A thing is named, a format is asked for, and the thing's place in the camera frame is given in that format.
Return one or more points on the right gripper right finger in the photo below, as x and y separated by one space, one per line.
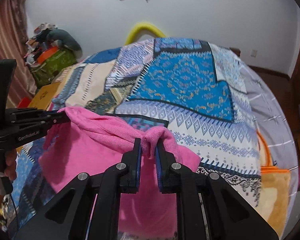
207 206

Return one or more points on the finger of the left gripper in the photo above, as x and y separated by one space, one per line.
58 117

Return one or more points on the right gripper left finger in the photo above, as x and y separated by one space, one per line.
88 206

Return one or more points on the pink button-up shirt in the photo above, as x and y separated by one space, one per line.
91 143

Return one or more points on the person's left hand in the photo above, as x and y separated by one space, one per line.
11 163

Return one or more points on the red box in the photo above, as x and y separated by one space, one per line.
24 103

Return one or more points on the green patterned storage bag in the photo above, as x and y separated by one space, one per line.
45 72

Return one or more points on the orange box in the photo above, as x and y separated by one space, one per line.
46 54

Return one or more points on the orange yellow plush blanket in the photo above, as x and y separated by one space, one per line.
274 194

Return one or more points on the striped red curtain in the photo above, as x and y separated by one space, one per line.
13 38

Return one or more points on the grey checked bed sheet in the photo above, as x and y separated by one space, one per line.
271 121

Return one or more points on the blue patchwork bedspread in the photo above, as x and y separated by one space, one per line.
192 87

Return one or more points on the yellow foam tube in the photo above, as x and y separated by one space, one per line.
142 28

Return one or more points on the wall socket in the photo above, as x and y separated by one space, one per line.
253 53

